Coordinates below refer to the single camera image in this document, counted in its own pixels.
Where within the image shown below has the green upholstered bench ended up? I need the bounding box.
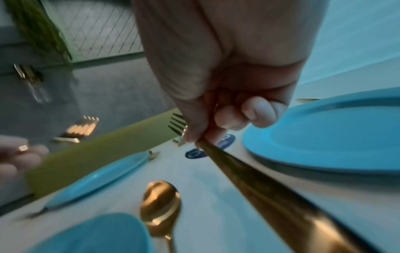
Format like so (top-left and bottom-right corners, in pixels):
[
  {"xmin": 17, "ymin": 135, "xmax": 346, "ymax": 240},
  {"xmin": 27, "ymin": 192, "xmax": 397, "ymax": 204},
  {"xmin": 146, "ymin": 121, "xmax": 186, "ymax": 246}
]
[{"xmin": 25, "ymin": 107, "xmax": 188, "ymax": 200}]

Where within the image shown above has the person's left hand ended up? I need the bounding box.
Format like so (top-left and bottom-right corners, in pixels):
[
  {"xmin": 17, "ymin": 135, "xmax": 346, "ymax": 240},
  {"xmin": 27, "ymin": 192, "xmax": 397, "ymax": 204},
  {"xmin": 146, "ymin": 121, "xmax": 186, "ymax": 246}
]
[{"xmin": 0, "ymin": 134, "xmax": 50, "ymax": 183}]

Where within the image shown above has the wire mesh panel green frame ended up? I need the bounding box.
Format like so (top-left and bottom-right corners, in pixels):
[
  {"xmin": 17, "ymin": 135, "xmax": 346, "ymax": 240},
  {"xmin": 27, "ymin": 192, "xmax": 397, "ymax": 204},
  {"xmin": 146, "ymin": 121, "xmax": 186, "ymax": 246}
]
[{"xmin": 46, "ymin": 0, "xmax": 146, "ymax": 63}]

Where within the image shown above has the round purple sticker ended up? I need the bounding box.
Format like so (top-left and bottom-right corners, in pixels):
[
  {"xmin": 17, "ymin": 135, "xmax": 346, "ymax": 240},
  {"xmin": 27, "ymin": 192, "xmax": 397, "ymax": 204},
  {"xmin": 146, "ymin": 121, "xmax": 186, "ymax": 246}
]
[{"xmin": 185, "ymin": 134, "xmax": 237, "ymax": 159}]

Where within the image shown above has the green leafy plant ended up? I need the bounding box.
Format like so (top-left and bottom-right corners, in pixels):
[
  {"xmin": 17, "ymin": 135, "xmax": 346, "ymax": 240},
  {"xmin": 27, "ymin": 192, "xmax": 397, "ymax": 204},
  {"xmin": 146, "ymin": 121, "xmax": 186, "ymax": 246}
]
[{"xmin": 9, "ymin": 0, "xmax": 74, "ymax": 65}]

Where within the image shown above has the white table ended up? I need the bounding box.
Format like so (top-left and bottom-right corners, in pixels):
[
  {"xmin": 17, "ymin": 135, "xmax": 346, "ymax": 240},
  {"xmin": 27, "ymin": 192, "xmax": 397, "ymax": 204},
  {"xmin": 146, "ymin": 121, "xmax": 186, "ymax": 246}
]
[{"xmin": 0, "ymin": 83, "xmax": 400, "ymax": 253}]

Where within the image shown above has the person's right hand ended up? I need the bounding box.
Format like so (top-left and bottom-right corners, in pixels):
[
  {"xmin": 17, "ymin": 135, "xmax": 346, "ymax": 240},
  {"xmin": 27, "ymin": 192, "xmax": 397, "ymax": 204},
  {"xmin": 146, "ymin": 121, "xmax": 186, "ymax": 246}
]
[{"xmin": 132, "ymin": 0, "xmax": 329, "ymax": 144}]

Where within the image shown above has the pale window blind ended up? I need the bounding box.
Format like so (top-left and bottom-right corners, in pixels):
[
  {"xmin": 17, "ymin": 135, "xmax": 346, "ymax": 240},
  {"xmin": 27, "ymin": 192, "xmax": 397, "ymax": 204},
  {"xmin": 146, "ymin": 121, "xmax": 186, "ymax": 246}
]
[{"xmin": 300, "ymin": 0, "xmax": 400, "ymax": 86}]

